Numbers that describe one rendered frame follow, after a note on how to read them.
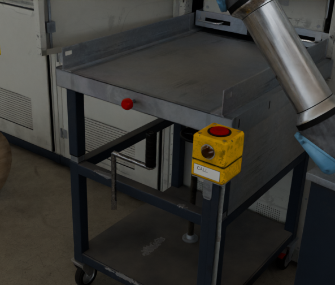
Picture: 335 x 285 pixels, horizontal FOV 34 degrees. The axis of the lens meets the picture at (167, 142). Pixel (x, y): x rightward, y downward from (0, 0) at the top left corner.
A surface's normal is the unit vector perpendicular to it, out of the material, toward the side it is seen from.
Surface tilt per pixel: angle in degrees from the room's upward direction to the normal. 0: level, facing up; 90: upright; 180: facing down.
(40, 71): 90
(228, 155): 91
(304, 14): 90
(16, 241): 0
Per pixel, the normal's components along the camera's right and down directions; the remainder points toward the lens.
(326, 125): -0.23, 0.16
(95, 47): 0.81, 0.28
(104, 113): -0.59, 0.33
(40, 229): 0.04, -0.90
